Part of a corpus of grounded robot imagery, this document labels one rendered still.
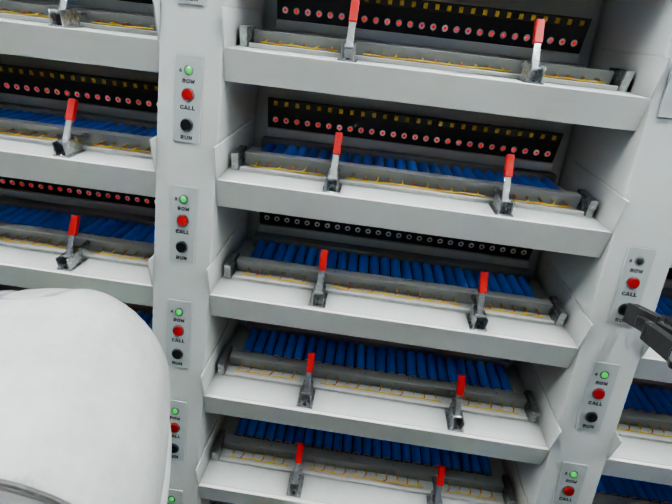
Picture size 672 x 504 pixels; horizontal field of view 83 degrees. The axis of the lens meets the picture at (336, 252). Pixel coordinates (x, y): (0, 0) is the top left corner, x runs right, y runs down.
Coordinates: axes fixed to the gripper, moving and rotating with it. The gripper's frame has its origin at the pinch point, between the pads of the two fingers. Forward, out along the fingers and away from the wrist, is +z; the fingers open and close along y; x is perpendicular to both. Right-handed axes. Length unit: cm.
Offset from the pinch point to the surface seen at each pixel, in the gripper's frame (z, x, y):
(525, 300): 11.5, -2.7, -11.7
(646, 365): 5.3, -8.9, 6.4
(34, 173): 6, 8, -95
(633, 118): 5.8, 27.6, -5.9
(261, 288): 8, -6, -57
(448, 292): 11.4, -3.2, -25.0
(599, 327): 4.9, -3.5, -2.8
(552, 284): 16.9, -0.5, -5.0
